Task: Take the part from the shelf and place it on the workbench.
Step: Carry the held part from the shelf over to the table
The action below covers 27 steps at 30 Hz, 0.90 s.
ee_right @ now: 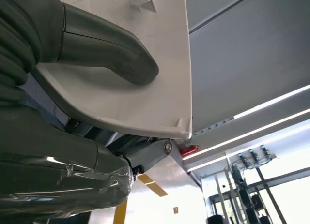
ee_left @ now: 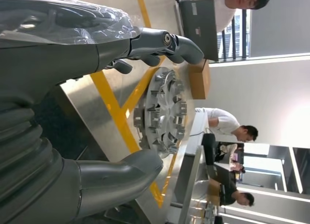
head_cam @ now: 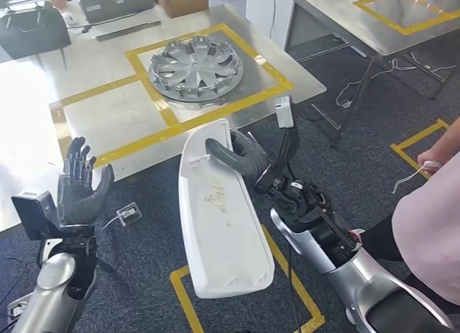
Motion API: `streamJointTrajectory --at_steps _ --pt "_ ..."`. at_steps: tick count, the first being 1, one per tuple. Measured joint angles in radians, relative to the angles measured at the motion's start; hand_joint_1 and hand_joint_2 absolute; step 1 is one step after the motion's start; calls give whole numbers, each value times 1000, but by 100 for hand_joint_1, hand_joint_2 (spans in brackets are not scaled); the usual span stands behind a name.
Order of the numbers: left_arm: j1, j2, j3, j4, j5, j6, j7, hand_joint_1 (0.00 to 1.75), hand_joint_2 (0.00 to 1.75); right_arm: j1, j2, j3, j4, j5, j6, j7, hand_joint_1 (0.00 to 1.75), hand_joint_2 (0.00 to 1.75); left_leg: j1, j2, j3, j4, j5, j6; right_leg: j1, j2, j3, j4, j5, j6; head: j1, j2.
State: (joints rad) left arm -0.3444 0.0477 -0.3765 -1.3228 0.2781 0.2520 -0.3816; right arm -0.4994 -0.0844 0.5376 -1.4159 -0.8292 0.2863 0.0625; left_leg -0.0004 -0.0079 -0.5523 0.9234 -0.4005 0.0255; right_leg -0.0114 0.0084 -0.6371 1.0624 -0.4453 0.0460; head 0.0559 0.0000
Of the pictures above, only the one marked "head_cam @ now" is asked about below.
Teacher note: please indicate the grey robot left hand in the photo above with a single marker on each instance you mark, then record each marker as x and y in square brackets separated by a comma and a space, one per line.
[77, 202]

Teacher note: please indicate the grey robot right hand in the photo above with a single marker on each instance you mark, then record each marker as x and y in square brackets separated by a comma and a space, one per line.
[251, 161]

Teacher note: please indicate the white plastic shell part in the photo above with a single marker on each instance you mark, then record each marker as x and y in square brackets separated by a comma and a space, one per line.
[222, 235]

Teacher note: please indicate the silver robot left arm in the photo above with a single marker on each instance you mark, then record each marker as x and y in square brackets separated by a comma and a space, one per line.
[50, 292]

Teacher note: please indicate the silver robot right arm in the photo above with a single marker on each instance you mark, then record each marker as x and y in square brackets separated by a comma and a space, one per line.
[373, 288]

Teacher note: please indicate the steel workbench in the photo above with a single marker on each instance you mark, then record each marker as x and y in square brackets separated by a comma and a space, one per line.
[108, 116]
[341, 16]

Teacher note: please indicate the steel floor socket box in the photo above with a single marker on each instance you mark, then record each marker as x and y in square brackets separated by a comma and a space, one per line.
[129, 214]
[18, 307]

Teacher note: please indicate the grey wheel hubcap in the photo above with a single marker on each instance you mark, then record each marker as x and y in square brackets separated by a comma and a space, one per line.
[195, 69]

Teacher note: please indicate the black carry bag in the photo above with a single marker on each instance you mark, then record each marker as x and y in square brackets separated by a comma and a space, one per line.
[34, 33]

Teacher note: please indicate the white computer mouse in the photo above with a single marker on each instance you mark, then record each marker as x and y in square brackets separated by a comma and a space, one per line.
[67, 18]

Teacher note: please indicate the grey metal bar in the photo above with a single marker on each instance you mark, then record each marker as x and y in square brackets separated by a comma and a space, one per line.
[127, 30]

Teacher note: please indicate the grey laptop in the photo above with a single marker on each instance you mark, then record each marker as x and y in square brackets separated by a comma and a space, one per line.
[115, 2]

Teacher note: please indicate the white handheld controller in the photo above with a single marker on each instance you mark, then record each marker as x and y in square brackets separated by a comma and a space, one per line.
[431, 165]

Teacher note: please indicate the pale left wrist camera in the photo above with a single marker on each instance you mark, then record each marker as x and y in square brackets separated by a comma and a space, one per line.
[32, 216]

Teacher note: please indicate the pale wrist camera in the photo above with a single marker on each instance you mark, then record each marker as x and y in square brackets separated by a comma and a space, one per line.
[32, 216]
[284, 112]

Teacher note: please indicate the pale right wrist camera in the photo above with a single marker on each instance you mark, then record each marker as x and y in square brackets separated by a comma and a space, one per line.
[284, 112]

